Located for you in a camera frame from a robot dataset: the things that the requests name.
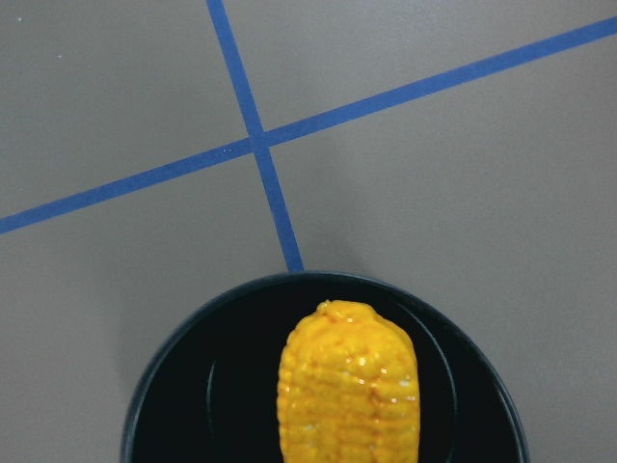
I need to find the yellow corn cob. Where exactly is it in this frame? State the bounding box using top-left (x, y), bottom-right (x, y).
top-left (277, 300), bottom-right (420, 462)

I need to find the blue saucepan with handle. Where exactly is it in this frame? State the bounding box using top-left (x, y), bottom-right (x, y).
top-left (121, 271), bottom-right (529, 462)

